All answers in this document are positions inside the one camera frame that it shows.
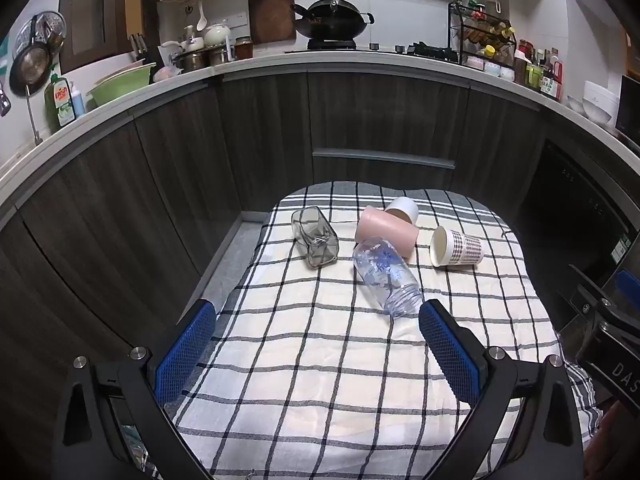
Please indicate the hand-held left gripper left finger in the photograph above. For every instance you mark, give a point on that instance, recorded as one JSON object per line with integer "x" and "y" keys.
{"x": 184, "y": 351}

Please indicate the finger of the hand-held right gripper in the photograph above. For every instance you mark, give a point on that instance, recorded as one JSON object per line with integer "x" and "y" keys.
{"x": 628, "y": 286}

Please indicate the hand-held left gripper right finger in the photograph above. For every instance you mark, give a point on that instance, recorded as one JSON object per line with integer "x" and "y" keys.
{"x": 451, "y": 354}

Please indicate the clear plastic water bottle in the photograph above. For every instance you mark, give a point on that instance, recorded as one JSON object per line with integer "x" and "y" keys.
{"x": 385, "y": 275}

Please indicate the person's right forearm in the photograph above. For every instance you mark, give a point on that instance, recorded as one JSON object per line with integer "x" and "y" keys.
{"x": 620, "y": 440}

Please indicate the plaid paper cup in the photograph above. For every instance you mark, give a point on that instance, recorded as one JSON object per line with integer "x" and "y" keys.
{"x": 462, "y": 247}

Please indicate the pink cup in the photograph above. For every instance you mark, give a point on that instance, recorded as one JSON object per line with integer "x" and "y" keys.
{"x": 385, "y": 230}

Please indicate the white cup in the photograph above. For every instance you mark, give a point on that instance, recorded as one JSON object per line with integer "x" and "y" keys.
{"x": 404, "y": 207}

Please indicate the grey glass cup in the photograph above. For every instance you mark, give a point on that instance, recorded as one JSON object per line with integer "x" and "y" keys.
{"x": 314, "y": 237}

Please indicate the built-in black dishwasher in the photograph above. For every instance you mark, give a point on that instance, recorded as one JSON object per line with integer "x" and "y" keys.
{"x": 575, "y": 200}

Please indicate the black white checked cloth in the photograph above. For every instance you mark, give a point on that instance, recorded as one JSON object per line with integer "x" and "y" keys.
{"x": 325, "y": 360}

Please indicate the dark wood base cabinets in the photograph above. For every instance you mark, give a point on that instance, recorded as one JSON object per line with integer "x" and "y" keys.
{"x": 175, "y": 175}

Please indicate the black microwave oven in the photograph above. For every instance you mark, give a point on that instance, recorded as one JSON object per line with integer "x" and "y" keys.
{"x": 630, "y": 105}

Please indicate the stack of white bowls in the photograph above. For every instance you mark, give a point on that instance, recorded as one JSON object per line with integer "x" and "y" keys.
{"x": 597, "y": 102}

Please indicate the row of condiment bottles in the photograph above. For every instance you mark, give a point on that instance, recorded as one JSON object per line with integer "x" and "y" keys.
{"x": 542, "y": 72}

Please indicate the white blue bottle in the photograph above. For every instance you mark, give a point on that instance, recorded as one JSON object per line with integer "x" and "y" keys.
{"x": 80, "y": 102}

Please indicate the green plastic basin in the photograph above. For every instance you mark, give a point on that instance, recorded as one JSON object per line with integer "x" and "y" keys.
{"x": 120, "y": 87}

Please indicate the chrome faucet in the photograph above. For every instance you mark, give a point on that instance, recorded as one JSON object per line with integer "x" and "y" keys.
{"x": 32, "y": 120}

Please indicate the green dish soap bottle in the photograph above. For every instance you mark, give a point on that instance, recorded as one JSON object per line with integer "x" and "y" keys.
{"x": 60, "y": 102}

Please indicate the steel pot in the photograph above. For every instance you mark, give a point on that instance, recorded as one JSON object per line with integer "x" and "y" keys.
{"x": 197, "y": 59}

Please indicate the white electric kettle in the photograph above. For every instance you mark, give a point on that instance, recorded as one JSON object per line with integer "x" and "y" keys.
{"x": 170, "y": 52}

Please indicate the knife block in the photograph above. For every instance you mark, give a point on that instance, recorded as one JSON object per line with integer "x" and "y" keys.
{"x": 142, "y": 52}

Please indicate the black pot stand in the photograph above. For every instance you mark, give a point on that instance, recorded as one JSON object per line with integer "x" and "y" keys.
{"x": 432, "y": 52}

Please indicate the white kitchen countertop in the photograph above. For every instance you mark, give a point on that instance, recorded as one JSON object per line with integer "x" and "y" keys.
{"x": 280, "y": 62}

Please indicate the brown glass jar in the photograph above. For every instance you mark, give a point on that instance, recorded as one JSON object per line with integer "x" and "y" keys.
{"x": 243, "y": 49}

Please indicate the white teapot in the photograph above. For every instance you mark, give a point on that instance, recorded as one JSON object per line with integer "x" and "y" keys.
{"x": 216, "y": 34}

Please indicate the gas cooktop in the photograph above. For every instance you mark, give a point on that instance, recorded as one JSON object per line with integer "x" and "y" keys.
{"x": 350, "y": 49}

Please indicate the hanging frying pan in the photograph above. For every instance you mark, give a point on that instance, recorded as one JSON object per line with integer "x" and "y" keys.
{"x": 30, "y": 67}

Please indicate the white ladle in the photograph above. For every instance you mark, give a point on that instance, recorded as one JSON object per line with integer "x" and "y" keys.
{"x": 201, "y": 20}

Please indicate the wooden cutting board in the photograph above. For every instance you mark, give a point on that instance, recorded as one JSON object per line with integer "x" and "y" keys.
{"x": 270, "y": 12}

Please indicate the hanging steel strainer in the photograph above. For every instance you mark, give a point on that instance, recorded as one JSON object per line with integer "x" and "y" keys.
{"x": 52, "y": 25}

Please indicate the black wok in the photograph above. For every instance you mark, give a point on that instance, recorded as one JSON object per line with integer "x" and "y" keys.
{"x": 332, "y": 21}

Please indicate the dark wood wall cabinet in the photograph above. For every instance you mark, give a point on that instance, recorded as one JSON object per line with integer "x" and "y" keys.
{"x": 95, "y": 10}

